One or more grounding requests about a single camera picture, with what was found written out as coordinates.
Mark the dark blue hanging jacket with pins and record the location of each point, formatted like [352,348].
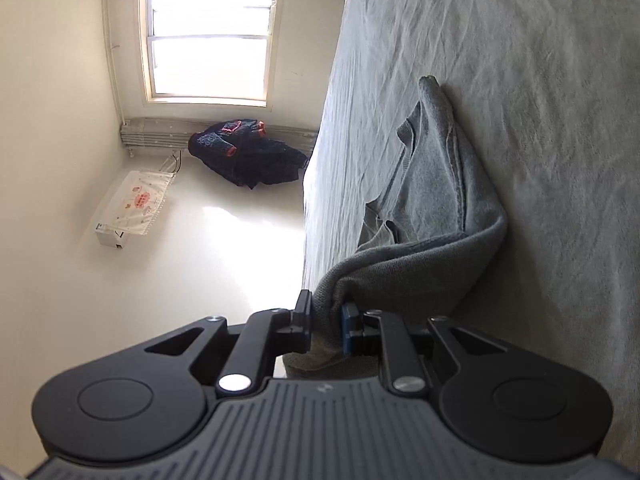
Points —
[250,157]

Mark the window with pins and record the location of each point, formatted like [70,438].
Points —
[210,35]

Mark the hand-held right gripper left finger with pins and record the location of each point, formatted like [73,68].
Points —
[305,332]

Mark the bed with grey sheet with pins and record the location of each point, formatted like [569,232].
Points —
[550,110]

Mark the air conditioner pipe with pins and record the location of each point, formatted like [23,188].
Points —
[172,160]

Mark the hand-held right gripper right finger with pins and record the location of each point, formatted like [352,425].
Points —
[347,331]

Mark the grey star-print curtain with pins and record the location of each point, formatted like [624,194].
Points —
[160,132]

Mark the grey-blue patterned knit sweater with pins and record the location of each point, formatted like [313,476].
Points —
[440,260]

